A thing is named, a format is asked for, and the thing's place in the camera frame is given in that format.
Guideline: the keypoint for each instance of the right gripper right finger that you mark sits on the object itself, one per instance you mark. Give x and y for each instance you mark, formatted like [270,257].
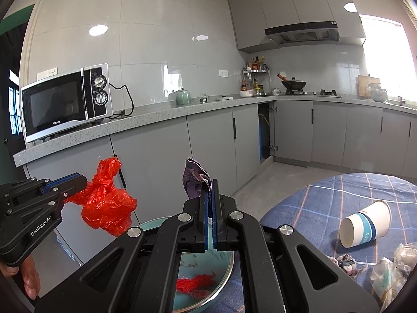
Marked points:
[281,270]

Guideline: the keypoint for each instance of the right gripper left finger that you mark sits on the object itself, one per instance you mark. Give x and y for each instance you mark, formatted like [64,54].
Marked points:
[137,272]

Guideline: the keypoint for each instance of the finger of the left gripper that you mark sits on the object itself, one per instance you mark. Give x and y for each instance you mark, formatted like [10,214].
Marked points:
[56,195]
[73,181]

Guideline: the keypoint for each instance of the red plastic bag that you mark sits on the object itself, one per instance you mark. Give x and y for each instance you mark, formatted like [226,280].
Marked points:
[103,206]

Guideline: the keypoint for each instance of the white blue paper cup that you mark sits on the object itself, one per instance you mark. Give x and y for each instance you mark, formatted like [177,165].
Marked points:
[366,225]

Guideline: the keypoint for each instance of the clear patterned plastic bag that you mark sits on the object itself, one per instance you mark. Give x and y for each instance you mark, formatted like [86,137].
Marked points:
[388,277]

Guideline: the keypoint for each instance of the purple snack wrapper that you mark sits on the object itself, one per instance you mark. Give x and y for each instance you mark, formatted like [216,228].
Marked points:
[195,179]

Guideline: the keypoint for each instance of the red foam net sleeve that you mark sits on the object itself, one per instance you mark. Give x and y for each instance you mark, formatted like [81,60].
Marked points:
[197,286]

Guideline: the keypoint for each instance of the teal trash basin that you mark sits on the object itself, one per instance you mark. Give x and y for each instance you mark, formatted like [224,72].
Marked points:
[219,263]

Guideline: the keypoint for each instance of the person's left hand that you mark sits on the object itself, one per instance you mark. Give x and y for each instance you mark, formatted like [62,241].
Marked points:
[29,274]

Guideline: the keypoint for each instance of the blue plaid tablecloth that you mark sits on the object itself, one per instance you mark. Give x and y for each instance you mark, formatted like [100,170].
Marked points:
[317,211]

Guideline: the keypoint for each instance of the silver black microwave oven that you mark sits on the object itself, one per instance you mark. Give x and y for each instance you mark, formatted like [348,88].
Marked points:
[65,101]

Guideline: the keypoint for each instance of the grey lower cabinets counter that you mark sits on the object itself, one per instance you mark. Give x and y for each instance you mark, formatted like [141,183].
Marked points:
[224,137]

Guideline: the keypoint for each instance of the white bowl on counter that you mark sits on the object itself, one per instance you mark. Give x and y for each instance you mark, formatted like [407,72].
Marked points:
[246,94]

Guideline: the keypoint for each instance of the gas stove burner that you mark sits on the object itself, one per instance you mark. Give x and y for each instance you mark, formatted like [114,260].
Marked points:
[323,93]

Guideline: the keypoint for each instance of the black wok on stove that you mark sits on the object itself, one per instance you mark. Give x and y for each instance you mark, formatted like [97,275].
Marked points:
[292,85]

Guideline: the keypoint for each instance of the metal spice rack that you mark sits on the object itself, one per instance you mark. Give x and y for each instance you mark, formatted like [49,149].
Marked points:
[256,76]

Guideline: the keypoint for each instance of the wooden cutting board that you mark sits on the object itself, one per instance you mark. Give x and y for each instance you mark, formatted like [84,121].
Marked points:
[362,84]

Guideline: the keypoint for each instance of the steel pot with lid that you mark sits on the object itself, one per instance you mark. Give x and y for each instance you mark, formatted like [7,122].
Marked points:
[377,92]

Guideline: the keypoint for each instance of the black range hood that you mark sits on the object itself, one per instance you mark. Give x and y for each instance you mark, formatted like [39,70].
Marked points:
[317,32]

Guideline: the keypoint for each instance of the grey upper cabinets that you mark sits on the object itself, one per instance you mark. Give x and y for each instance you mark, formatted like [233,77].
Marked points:
[251,17]

